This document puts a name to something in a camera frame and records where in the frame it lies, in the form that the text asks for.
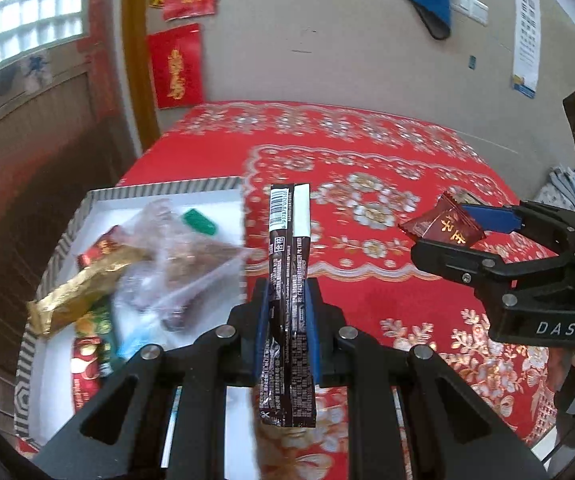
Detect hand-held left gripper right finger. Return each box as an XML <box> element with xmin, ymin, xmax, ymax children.
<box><xmin>302</xmin><ymin>275</ymin><xmax>528</xmax><ymax>480</ymax></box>

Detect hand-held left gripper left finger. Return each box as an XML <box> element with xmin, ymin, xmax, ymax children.
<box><xmin>32</xmin><ymin>277</ymin><xmax>278</xmax><ymax>480</ymax></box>

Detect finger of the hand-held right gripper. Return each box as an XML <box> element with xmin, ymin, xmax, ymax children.
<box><xmin>460</xmin><ymin>200</ymin><xmax>575</xmax><ymax>256</ymax></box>
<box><xmin>410</xmin><ymin>239</ymin><xmax>575</xmax><ymax>319</ymax></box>

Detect maroon snack packet gold print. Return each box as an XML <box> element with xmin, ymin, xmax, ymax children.
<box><xmin>398</xmin><ymin>191</ymin><xmax>488</xmax><ymax>248</ymax></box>

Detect long dark brown snack box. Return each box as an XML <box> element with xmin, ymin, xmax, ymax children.
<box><xmin>258</xmin><ymin>183</ymin><xmax>318</xmax><ymax>429</ymax></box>

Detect clear bag of red dates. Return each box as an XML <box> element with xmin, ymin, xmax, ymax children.
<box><xmin>158</xmin><ymin>305</ymin><xmax>193</xmax><ymax>333</ymax></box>

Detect clear zip bag dried snacks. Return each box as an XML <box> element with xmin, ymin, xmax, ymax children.
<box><xmin>118</xmin><ymin>199</ymin><xmax>251</xmax><ymax>333</ymax></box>

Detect light blue snack packet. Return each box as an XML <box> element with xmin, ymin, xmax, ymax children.
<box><xmin>115</xmin><ymin>330</ymin><xmax>156</xmax><ymax>361</ymax></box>

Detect green lidded jelly cup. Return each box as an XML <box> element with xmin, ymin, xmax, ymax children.
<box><xmin>182</xmin><ymin>208</ymin><xmax>218</xmax><ymax>237</ymax></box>

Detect clear bag of dark candies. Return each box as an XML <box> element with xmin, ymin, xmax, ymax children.
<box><xmin>115</xmin><ymin>260</ymin><xmax>188</xmax><ymax>331</ymax></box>

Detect green snack packet gold print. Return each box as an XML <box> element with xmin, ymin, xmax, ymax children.
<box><xmin>75</xmin><ymin>297</ymin><xmax>118</xmax><ymax>376</ymax></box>

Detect red snack packet white pattern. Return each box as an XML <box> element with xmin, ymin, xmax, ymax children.
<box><xmin>70</xmin><ymin>336</ymin><xmax>113</xmax><ymax>413</ymax></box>

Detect red snack packet gold print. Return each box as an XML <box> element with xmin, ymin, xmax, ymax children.
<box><xmin>76</xmin><ymin>226</ymin><xmax>136</xmax><ymax>268</ymax></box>

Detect gold foil snack packet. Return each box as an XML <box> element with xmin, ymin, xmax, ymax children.
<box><xmin>26</xmin><ymin>245</ymin><xmax>151</xmax><ymax>338</ymax></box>

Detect white tray striped rim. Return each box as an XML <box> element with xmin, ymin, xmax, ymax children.
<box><xmin>14</xmin><ymin>176</ymin><xmax>248</xmax><ymax>443</ymax></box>

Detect red floral tablecloth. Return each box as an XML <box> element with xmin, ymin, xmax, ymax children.
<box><xmin>18</xmin><ymin>100</ymin><xmax>568</xmax><ymax>480</ymax></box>

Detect grey folded cloth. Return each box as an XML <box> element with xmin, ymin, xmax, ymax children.
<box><xmin>547</xmin><ymin>162</ymin><xmax>575</xmax><ymax>211</ymax></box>

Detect ribbed metal door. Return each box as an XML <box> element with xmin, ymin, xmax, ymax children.
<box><xmin>0</xmin><ymin>67</ymin><xmax>138</xmax><ymax>411</ymax></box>

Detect red door couplet strip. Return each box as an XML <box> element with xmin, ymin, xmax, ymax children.
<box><xmin>76</xmin><ymin>0</ymin><xmax>118</xmax><ymax>121</ymax></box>

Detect blue white door sticker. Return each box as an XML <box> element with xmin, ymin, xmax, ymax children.
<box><xmin>0</xmin><ymin>55</ymin><xmax>51</xmax><ymax>96</ymax></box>

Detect white wall calendar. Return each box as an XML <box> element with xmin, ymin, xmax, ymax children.
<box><xmin>510</xmin><ymin>0</ymin><xmax>542</xmax><ymax>98</ymax></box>

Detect white wall switch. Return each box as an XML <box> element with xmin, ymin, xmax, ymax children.
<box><xmin>452</xmin><ymin>0</ymin><xmax>489</xmax><ymax>26</ymax></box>

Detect flat red wall poster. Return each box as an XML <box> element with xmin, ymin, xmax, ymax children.
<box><xmin>146</xmin><ymin>22</ymin><xmax>204</xmax><ymax>110</ymax></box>

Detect wooden door frame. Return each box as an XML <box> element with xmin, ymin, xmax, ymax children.
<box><xmin>120</xmin><ymin>0</ymin><xmax>161</xmax><ymax>156</ymax></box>

